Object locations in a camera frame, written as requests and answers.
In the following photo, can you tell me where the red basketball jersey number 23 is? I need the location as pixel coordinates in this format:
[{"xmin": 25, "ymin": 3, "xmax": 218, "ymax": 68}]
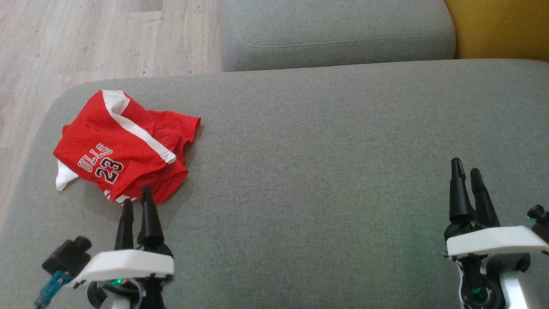
[{"xmin": 53, "ymin": 90, "xmax": 190, "ymax": 205}]

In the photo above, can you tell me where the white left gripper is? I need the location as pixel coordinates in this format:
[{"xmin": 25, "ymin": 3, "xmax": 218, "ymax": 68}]
[{"xmin": 70, "ymin": 185, "xmax": 175, "ymax": 288}]

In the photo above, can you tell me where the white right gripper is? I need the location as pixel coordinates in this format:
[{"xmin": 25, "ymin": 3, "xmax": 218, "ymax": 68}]
[{"xmin": 444, "ymin": 158, "xmax": 549, "ymax": 260}]

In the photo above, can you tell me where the long grey sofa seat cushion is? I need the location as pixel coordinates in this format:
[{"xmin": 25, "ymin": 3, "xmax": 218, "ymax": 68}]
[{"xmin": 219, "ymin": 0, "xmax": 456, "ymax": 72}]

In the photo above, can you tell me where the blue left camera cable connector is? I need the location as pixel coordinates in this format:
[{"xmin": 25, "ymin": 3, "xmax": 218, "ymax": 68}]
[{"xmin": 34, "ymin": 270, "xmax": 72, "ymax": 309}]

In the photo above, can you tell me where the wide yellow sofa back cushion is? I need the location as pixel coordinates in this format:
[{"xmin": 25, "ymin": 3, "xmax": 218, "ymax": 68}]
[{"xmin": 444, "ymin": 0, "xmax": 549, "ymax": 61}]

